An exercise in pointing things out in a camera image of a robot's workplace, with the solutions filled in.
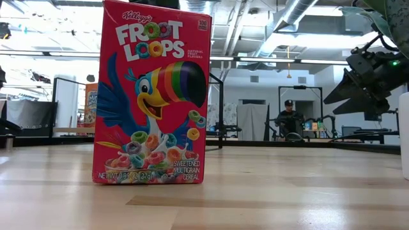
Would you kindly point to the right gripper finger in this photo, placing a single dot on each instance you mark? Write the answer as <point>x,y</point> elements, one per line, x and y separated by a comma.
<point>345,91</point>
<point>364,107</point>

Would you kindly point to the red Froot Loops cereal box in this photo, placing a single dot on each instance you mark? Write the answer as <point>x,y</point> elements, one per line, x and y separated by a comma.
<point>153,96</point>

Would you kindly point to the orange Frosted Mini Wheats box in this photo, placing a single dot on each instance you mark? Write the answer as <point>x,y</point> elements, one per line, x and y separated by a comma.
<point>91,105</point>

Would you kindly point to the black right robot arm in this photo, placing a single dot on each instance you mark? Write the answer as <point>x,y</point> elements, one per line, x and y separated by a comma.
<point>401,73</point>

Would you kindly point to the black background robot arm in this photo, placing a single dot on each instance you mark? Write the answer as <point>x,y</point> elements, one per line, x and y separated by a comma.
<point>227,128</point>

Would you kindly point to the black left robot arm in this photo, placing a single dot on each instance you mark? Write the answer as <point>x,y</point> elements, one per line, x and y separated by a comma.
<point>4,32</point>

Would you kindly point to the black background desk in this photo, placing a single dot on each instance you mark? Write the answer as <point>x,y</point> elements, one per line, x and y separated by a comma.
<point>374,132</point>

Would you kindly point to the white plant pot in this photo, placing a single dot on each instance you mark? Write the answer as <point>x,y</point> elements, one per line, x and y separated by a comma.
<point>404,137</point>

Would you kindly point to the green artificial plant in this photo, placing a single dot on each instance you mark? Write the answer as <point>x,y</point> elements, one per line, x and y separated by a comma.
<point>399,25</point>

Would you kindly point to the yellow hanging pendant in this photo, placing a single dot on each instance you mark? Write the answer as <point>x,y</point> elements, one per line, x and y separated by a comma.
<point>288,76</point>

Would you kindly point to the person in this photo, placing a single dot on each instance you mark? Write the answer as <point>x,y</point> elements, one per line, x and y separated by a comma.
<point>289,119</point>

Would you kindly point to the overhead LED light bar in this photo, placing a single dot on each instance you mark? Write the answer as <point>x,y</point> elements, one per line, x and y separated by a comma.
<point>271,59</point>

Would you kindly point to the grey fabric cover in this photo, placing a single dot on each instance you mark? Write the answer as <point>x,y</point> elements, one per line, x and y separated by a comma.
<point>252,123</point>

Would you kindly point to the black stand with metal leg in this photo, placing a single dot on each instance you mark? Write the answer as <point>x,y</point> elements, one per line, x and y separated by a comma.
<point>9,126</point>

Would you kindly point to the ribbed silver ventilation duct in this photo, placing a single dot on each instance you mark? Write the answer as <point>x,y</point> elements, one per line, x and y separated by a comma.
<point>196,4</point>

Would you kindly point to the black background station frame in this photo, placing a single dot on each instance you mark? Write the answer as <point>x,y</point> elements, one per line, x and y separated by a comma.
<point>300,87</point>

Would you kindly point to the smooth silver ventilation duct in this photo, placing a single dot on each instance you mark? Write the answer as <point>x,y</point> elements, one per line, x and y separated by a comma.
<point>297,12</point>

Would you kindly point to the black aluminium table frame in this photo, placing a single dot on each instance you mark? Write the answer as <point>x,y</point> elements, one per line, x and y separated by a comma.
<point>249,143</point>

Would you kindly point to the wooden shelf with black frame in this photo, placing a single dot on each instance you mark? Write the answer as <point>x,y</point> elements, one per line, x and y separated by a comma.
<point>70,130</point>

